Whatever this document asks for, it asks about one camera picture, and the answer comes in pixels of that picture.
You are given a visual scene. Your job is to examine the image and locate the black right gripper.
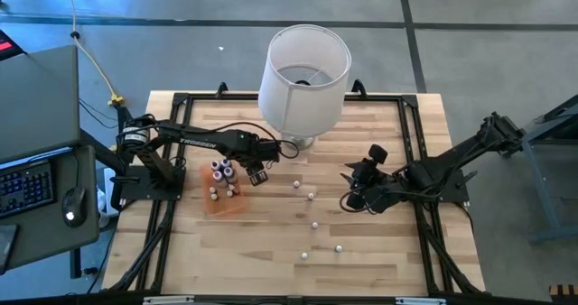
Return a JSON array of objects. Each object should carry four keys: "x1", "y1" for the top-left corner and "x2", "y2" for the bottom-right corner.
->
[{"x1": 340, "y1": 143, "x2": 403, "y2": 212}]

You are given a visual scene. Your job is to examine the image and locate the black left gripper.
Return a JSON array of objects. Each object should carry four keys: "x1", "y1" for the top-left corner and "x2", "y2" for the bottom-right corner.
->
[{"x1": 242, "y1": 138, "x2": 282, "y2": 188}]

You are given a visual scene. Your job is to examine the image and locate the orange plastic tray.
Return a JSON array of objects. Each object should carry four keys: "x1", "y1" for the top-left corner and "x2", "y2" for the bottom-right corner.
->
[{"x1": 200, "y1": 160, "x2": 250, "y2": 217}]

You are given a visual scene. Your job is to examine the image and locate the silver table lamp white shade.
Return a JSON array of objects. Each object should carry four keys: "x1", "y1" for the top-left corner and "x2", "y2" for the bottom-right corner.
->
[{"x1": 257, "y1": 23, "x2": 353, "y2": 152}]

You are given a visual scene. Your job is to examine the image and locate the black computer mouse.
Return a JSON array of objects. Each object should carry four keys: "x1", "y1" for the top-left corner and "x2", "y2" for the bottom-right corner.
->
[{"x1": 61, "y1": 186, "x2": 89, "y2": 229}]

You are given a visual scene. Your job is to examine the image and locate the blue grey metal cart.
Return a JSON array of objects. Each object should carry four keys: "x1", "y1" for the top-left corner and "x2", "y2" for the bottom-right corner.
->
[{"x1": 522, "y1": 94, "x2": 578, "y2": 245}]

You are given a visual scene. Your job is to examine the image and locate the dark grey side desk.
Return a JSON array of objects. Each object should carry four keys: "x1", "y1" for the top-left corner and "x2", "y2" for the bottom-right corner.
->
[{"x1": 0, "y1": 144, "x2": 101, "y2": 279}]

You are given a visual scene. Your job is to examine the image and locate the striped wooden block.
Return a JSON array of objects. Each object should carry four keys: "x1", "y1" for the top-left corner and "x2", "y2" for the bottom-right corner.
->
[{"x1": 548, "y1": 284, "x2": 578, "y2": 300}]

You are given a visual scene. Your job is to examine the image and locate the grey monitor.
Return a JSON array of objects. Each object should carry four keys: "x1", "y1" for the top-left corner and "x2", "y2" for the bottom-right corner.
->
[{"x1": 0, "y1": 45, "x2": 81, "y2": 164}]

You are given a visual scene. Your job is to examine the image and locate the black backlit keyboard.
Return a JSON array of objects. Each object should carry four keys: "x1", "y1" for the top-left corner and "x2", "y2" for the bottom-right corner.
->
[{"x1": 0, "y1": 159, "x2": 55, "y2": 219}]

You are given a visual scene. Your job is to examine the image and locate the black tablet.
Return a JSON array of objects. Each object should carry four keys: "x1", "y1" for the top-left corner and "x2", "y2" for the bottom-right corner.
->
[{"x1": 0, "y1": 224, "x2": 20, "y2": 275}]

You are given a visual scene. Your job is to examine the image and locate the black device red light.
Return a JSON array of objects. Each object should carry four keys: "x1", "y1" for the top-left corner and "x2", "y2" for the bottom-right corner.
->
[{"x1": 0, "y1": 28, "x2": 26, "y2": 62}]

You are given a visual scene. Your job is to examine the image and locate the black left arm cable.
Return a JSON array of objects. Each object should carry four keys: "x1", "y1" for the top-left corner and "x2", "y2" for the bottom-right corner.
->
[{"x1": 205, "y1": 122, "x2": 301, "y2": 161}]

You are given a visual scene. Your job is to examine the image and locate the black aluminium table frame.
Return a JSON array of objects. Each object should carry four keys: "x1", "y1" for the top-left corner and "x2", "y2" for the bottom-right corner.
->
[{"x1": 101, "y1": 79, "x2": 487, "y2": 305}]

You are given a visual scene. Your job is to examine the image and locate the silver bracket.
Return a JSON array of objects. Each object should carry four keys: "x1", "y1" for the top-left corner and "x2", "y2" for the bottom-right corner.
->
[
  {"x1": 396, "y1": 297, "x2": 448, "y2": 305},
  {"x1": 143, "y1": 295, "x2": 196, "y2": 305}
]

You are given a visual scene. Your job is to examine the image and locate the thin black floor cable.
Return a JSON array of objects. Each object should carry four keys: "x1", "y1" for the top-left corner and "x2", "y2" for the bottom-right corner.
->
[{"x1": 79, "y1": 98, "x2": 119, "y2": 130}]

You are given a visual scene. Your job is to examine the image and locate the yellow power cable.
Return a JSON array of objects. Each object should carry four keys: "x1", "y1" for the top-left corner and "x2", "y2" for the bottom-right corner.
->
[{"x1": 58, "y1": 0, "x2": 126, "y2": 108}]

